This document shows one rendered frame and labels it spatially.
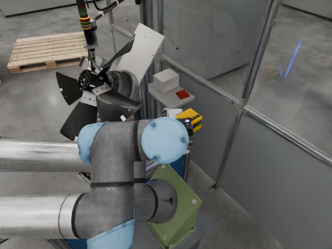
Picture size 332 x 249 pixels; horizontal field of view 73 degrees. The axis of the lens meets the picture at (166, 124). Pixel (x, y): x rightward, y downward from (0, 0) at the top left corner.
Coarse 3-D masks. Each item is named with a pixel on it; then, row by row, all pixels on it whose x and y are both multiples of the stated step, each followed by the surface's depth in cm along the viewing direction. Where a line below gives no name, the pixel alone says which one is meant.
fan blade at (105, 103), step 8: (96, 96) 118; (104, 96) 117; (112, 96) 118; (120, 96) 118; (104, 104) 115; (112, 104) 114; (120, 104) 114; (128, 104) 113; (136, 104) 113; (104, 112) 112; (112, 112) 112; (120, 112) 111; (104, 120) 110; (112, 120) 110; (120, 120) 109
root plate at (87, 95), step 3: (84, 93) 127; (87, 93) 127; (90, 93) 127; (84, 96) 127; (87, 96) 127; (90, 96) 128; (93, 96) 128; (81, 99) 127; (84, 99) 127; (87, 99) 128; (93, 99) 128; (84, 102) 127; (87, 102) 128; (90, 102) 128; (93, 102) 128; (93, 105) 128; (96, 105) 129
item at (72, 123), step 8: (80, 104) 127; (88, 104) 127; (72, 112) 128; (80, 112) 127; (88, 112) 128; (96, 112) 129; (72, 120) 128; (80, 120) 128; (88, 120) 128; (96, 120) 129; (64, 128) 130; (72, 128) 128; (80, 128) 128; (72, 136) 129
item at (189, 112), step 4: (184, 112) 126; (188, 112) 126; (192, 112) 126; (196, 112) 126; (176, 116) 124; (180, 116) 124; (184, 116) 124; (188, 116) 124; (192, 116) 124; (200, 116) 124; (196, 120) 121; (192, 124) 121; (200, 124) 127; (196, 128) 126
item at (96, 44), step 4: (92, 20) 100; (92, 24) 99; (92, 28) 100; (96, 28) 102; (92, 32) 101; (96, 36) 104; (96, 40) 105; (84, 44) 102; (88, 44) 102; (92, 44) 102; (96, 44) 102; (88, 48) 101; (92, 48) 102
